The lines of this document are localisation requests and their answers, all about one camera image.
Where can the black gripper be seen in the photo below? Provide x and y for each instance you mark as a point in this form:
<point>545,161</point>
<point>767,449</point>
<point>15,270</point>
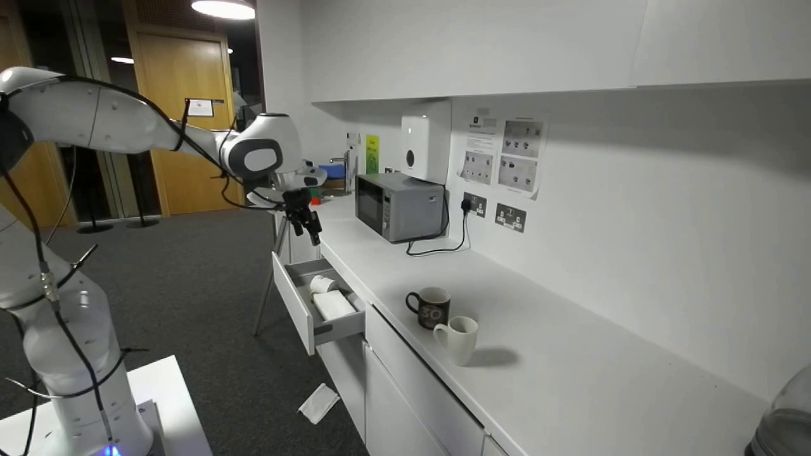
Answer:
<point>299,203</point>

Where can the white kitchen drawer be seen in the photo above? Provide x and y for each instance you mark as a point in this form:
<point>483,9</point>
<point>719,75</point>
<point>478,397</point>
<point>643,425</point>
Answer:
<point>293,300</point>

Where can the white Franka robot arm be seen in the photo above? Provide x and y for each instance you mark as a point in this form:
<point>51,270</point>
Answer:
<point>93,116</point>

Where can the white robot base platform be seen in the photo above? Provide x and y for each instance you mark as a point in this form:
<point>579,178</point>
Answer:
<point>174,414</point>

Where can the white box in drawer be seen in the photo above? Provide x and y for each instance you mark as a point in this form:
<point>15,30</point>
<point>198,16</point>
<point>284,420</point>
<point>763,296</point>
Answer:
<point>336,305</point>

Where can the small red cup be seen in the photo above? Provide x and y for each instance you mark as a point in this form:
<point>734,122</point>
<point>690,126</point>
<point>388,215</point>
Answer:
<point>315,203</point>

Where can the small white packet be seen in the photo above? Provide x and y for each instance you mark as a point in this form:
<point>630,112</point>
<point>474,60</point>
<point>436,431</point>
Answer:
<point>320,284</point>

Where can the blue box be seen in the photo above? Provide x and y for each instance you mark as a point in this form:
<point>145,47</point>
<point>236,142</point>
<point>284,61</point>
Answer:
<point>336,173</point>

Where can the silver microwave oven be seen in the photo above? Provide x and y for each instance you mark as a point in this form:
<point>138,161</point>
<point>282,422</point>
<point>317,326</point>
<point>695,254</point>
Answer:
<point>401,208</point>

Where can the white paper towel dispenser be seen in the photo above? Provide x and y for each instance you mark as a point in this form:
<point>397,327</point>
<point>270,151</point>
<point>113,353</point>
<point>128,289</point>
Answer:
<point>415,149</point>

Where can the black printed mug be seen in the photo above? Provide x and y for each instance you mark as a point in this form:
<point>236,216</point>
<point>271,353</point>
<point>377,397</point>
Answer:
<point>431,311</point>

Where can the white door sign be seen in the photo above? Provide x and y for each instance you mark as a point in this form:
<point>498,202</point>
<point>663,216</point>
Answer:
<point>200,108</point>

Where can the white paper sheet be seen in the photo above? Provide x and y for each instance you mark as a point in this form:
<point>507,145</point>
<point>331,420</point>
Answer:
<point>317,405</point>

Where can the white lower cabinet unit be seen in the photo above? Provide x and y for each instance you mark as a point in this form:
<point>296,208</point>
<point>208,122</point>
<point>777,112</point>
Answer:
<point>397,388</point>

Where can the plain white mug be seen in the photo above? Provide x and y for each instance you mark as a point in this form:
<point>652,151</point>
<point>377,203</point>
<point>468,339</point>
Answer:
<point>459,340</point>

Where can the wooden door with sign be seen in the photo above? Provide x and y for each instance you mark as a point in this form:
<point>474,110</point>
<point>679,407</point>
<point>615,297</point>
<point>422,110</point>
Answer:
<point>180,65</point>

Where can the round ceiling lamp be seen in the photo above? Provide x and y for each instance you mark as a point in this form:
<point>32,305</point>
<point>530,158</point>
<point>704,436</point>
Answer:
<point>225,9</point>

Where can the small ceiling light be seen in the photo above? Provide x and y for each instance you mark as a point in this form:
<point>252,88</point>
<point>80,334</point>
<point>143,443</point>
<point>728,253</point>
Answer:
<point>122,60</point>

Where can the plain wooden door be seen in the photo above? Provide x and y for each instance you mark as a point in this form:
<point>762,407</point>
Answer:
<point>40,182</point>

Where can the green wall sign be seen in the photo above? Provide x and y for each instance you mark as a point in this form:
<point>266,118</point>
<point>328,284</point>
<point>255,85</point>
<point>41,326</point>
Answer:
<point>373,155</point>

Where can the double wall socket with plug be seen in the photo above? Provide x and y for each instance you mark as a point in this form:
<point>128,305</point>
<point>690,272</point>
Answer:
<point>474,203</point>

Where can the empty double wall socket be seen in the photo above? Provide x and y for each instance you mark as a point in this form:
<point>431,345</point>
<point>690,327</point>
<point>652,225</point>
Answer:
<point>511,216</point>

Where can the white upper wall cabinets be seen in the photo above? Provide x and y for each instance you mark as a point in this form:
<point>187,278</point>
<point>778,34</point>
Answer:
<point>472,47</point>

